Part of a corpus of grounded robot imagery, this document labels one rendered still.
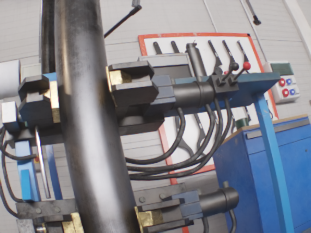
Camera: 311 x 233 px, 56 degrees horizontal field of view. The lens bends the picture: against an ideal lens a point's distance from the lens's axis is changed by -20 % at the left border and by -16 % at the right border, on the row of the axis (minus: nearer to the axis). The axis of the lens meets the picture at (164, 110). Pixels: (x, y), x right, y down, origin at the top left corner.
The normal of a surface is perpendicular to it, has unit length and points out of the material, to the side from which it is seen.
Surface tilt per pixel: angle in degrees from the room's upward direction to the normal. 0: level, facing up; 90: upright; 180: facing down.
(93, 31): 90
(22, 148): 90
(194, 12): 90
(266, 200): 90
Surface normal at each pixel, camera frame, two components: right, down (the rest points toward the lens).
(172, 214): 0.26, -0.35
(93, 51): 0.62, -0.36
